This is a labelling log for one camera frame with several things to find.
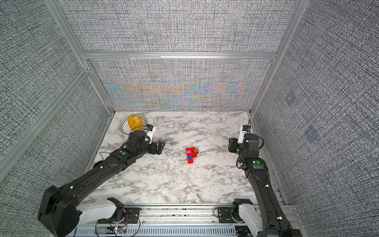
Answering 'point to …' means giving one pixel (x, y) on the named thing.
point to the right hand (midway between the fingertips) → (234, 135)
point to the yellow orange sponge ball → (135, 122)
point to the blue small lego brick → (190, 157)
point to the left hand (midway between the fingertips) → (161, 140)
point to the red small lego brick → (190, 161)
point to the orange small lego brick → (196, 150)
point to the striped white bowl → (124, 125)
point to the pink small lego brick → (189, 151)
